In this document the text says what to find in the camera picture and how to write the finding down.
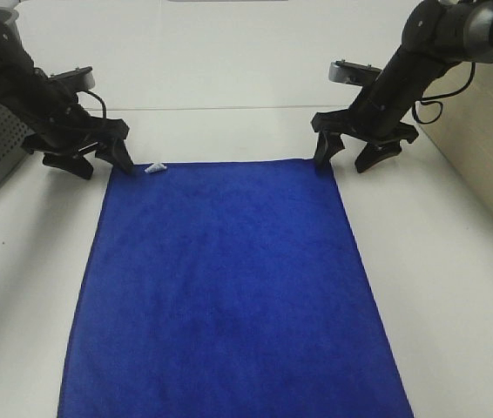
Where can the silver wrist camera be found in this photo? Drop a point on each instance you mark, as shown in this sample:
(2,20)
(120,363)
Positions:
(77,80)
(344,72)

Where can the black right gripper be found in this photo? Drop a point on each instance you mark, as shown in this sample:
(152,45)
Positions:
(378,126)

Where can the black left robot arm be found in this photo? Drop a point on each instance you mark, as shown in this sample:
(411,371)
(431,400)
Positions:
(26,88)

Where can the beige plastic storage bin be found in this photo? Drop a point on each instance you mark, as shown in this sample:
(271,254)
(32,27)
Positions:
(463,133)

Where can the blue microfibre towel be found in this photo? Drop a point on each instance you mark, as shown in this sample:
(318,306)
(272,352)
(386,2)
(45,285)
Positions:
(227,290)

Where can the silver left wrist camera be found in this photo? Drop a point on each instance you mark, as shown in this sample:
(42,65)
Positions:
(77,80)

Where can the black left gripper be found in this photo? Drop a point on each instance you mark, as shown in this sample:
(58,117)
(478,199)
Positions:
(64,145)

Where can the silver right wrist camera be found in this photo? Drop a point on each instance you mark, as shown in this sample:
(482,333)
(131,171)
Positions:
(344,72)

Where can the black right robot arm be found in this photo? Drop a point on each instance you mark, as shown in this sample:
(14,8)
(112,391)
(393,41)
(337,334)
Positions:
(436,37)

